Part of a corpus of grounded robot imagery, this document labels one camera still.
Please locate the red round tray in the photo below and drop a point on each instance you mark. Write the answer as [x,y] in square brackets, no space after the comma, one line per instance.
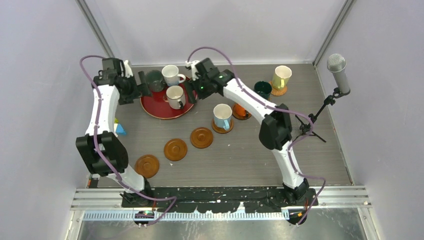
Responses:
[157,105]

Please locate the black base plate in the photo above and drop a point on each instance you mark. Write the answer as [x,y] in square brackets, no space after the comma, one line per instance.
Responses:
[259,199]

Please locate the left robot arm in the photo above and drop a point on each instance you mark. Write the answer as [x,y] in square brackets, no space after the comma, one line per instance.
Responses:
[100,149]

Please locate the light blue mug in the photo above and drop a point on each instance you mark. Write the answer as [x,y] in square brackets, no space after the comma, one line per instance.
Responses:
[222,114]

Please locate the colourful toy blocks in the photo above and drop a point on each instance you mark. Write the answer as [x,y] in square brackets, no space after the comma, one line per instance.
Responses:
[118,128]

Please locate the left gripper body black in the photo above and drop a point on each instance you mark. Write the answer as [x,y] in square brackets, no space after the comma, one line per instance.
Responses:
[132,91]

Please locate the silver microphone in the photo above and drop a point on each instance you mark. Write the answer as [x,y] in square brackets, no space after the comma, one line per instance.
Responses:
[336,64]

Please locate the black mug rear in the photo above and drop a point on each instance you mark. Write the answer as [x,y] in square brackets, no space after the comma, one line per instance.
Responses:
[155,81]

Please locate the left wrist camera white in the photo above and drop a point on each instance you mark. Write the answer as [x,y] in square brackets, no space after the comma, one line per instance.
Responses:
[127,69]

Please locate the wooden coaster three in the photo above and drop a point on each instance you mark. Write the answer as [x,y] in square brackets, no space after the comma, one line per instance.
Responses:
[201,137]

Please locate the white mug rear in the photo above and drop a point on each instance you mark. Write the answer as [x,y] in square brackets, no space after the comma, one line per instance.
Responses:
[172,75]

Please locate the wooden coaster two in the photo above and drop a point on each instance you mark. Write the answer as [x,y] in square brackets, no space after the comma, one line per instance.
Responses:
[221,130]

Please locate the yellow cream mug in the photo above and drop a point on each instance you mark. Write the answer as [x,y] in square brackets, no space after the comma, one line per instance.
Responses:
[281,76]

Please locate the wooden coaster four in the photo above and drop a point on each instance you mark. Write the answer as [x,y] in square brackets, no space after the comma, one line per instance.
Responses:
[175,149]

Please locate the woven rattan coaster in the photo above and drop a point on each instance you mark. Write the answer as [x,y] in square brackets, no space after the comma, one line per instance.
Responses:
[280,91]

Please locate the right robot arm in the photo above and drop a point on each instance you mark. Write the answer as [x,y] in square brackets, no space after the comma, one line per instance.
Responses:
[275,121]

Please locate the orange black mug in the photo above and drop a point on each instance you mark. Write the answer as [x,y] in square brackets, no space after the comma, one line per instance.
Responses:
[240,111]

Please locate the silver white mug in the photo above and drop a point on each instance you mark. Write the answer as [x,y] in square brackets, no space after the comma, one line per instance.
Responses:
[176,97]

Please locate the wooden coaster five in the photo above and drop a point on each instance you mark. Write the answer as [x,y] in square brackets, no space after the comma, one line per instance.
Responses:
[147,166]

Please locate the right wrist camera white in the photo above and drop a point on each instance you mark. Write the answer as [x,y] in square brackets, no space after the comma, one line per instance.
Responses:
[192,66]

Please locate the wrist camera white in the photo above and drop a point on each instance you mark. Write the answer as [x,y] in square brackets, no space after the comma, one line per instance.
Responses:
[127,69]
[192,66]

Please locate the dark green mug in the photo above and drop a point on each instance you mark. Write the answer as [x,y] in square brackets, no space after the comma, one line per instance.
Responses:
[263,89]

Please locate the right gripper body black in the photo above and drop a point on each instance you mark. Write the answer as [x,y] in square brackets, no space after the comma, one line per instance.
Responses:
[200,85]

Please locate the wooden coaster one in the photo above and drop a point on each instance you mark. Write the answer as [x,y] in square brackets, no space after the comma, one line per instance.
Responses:
[238,117]

